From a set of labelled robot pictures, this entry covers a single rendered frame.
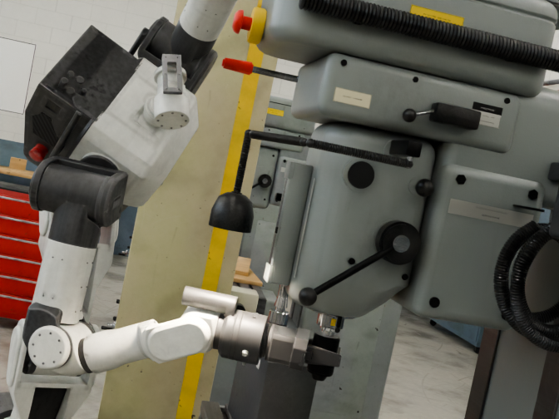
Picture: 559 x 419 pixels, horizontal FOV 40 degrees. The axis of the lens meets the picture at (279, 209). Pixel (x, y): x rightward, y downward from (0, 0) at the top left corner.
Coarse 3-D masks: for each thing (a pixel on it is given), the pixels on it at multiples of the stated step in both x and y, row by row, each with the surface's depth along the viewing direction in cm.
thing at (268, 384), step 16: (240, 368) 182; (256, 368) 172; (272, 368) 166; (288, 368) 167; (304, 368) 168; (240, 384) 180; (256, 384) 170; (272, 384) 166; (288, 384) 167; (304, 384) 168; (240, 400) 178; (256, 400) 168; (272, 400) 166; (288, 400) 168; (304, 400) 169; (240, 416) 176; (256, 416) 166; (272, 416) 167; (288, 416) 168; (304, 416) 169
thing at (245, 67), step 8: (224, 64) 138; (232, 64) 139; (240, 64) 139; (248, 64) 139; (240, 72) 140; (248, 72) 139; (256, 72) 140; (264, 72) 140; (272, 72) 140; (280, 72) 141; (288, 80) 141; (296, 80) 141
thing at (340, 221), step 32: (320, 128) 134; (352, 128) 126; (320, 160) 128; (352, 160) 125; (416, 160) 127; (320, 192) 127; (352, 192) 125; (384, 192) 126; (416, 192) 127; (320, 224) 127; (352, 224) 126; (416, 224) 128; (320, 256) 126; (352, 256) 126; (288, 288) 133; (352, 288) 127; (384, 288) 128
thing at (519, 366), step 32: (544, 256) 142; (544, 288) 140; (480, 352) 158; (512, 352) 147; (544, 352) 136; (480, 384) 156; (512, 384) 145; (544, 384) 134; (480, 416) 154; (512, 416) 143; (544, 416) 132
